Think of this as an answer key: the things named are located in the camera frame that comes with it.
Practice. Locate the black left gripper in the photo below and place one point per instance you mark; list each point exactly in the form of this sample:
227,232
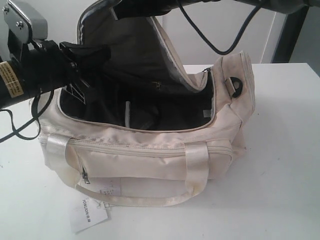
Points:
48,67

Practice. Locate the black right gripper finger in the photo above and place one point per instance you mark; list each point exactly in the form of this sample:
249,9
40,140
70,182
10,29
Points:
143,8

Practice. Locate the cream fabric duffel bag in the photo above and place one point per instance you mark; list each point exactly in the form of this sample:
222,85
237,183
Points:
185,128

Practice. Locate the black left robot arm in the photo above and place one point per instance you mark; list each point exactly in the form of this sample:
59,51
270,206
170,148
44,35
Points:
10,83

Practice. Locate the white paper hang tag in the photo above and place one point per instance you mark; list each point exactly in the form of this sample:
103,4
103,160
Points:
85,212

